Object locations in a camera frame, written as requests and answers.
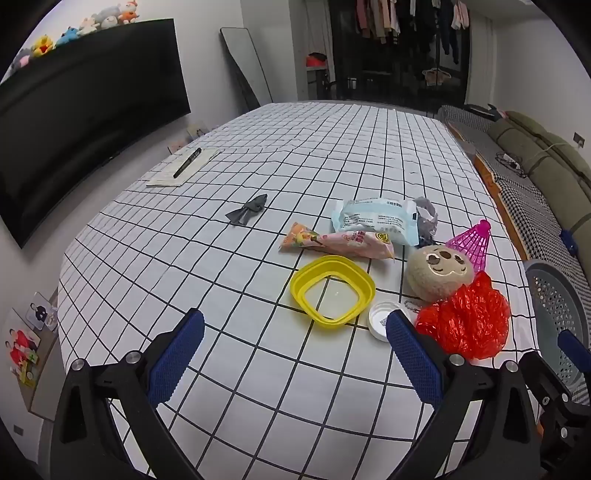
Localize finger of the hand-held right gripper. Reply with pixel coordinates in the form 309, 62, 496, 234
519, 329, 591, 416

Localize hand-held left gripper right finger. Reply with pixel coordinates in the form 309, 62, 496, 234
385, 308, 543, 480

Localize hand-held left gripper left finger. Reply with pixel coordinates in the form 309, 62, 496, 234
50, 308, 205, 480

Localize grey perforated plastic basket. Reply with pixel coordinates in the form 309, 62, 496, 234
525, 259, 591, 407

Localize red plastic bag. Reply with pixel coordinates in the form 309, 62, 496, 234
416, 271, 512, 360

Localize pink plastic shuttlecock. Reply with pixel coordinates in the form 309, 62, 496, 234
445, 220, 492, 273

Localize pink snack packet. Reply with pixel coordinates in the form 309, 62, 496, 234
278, 222, 395, 260

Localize yellow square lid frame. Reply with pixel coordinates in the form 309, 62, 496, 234
290, 255, 376, 328

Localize white bottle cap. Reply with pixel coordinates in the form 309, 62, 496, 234
368, 301, 402, 341

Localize beige plush animal head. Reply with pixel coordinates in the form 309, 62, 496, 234
406, 244, 476, 303

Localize light blue wipes packet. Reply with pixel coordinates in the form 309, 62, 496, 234
331, 198, 419, 246

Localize grey crumpled paper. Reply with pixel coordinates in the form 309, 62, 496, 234
412, 197, 438, 237

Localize printed photo cards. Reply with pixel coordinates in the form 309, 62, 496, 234
4, 291, 58, 384

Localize white notepad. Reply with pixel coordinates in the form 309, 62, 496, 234
147, 147, 221, 188

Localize olive green sofa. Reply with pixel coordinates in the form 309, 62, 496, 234
487, 110, 591, 259

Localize black pen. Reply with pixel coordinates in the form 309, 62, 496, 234
173, 148, 203, 178

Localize white checked tablecloth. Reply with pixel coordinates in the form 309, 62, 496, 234
55, 102, 539, 480

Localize small picture cards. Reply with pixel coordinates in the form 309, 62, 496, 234
167, 122, 206, 155

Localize black curved television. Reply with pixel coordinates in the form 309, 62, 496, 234
0, 18, 192, 250

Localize row of plush toys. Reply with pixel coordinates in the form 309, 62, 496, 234
9, 0, 141, 70

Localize power strip with cable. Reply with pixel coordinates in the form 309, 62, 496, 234
496, 152, 527, 178

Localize leaning wall mirror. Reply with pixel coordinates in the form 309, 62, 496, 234
219, 27, 271, 109

